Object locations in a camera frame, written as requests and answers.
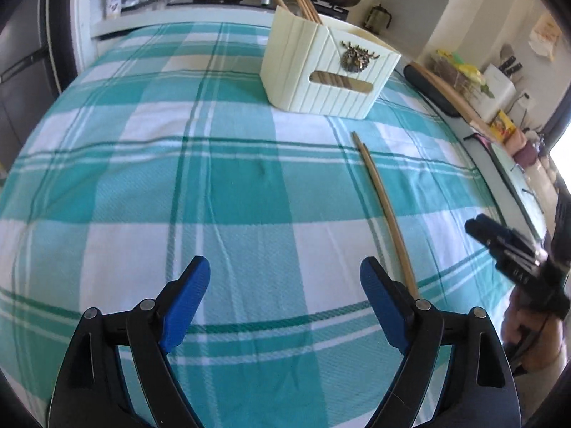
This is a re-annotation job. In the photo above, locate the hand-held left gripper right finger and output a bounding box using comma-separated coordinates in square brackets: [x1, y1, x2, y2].
[359, 256, 522, 428]

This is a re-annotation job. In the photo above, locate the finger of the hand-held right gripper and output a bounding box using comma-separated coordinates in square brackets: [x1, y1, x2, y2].
[488, 244, 538, 272]
[465, 215, 545, 259]

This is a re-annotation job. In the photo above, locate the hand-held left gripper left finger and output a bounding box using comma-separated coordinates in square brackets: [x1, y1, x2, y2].
[47, 255, 211, 428]

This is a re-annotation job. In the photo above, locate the cream ribbed utensil holder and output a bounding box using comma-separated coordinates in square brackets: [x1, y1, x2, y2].
[260, 5, 402, 120]

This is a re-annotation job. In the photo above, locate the group of wooden chopsticks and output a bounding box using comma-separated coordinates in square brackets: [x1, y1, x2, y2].
[290, 0, 351, 92]

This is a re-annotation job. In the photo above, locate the person's right hand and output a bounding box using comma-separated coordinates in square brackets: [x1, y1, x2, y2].
[502, 295, 564, 372]

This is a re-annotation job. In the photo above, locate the yellow snack packet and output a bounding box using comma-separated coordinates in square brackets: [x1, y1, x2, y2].
[490, 111, 518, 143]

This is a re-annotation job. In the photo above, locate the teal checked tablecloth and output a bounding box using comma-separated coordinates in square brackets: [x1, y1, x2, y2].
[0, 21, 547, 428]

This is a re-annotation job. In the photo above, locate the wooden cutting board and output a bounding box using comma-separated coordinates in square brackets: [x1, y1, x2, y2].
[410, 61, 500, 143]

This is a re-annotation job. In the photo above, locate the white knife block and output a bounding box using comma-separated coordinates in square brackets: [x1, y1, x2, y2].
[482, 63, 520, 117]

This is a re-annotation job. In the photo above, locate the pale hanging bag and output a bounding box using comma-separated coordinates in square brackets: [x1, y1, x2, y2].
[529, 13, 563, 61]

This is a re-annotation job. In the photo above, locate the glass french press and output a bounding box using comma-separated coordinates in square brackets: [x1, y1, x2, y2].
[365, 4, 393, 34]

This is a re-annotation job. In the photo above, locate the grey steel refrigerator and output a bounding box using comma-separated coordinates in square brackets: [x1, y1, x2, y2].
[0, 0, 59, 179]

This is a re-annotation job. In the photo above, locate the wire dish rack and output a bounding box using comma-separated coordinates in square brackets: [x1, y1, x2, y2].
[428, 51, 487, 96]

